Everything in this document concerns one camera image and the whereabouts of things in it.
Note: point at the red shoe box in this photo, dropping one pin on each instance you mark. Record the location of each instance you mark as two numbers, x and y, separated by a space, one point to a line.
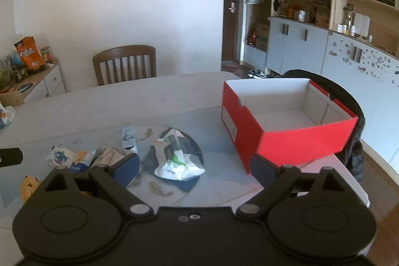
289 121

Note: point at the white wall cabinet unit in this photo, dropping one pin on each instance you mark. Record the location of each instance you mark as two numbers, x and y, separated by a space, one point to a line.
351 42

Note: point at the wooden dining chair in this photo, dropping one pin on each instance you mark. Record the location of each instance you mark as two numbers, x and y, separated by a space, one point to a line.
126 63

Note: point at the yellow cat plush toy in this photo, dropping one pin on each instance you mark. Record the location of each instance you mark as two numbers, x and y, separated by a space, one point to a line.
28 186

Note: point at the small orange white packet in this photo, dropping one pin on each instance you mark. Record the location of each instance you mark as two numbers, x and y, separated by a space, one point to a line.
82 161

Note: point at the white sideboard cabinet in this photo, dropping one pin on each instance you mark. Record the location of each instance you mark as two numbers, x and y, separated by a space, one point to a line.
36 87

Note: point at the pair of sneakers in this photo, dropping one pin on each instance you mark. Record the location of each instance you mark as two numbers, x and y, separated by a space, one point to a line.
256 74

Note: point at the white green tissue pack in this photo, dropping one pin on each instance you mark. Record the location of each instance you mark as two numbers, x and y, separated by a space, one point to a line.
176 157

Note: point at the orange snack bag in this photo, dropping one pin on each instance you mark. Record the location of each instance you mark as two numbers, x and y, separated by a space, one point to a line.
29 55

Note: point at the patterned table mat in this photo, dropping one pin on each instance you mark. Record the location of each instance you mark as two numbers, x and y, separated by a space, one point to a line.
224 183

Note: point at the light blue carton box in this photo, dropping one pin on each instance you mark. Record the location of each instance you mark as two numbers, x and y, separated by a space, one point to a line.
129 143

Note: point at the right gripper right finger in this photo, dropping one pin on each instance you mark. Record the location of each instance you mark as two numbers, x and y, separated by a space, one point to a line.
277 182

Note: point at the dark brown door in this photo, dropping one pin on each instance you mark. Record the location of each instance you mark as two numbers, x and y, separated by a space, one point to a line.
232 29

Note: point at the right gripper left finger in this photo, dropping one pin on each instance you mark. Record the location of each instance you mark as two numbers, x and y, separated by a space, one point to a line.
113 181

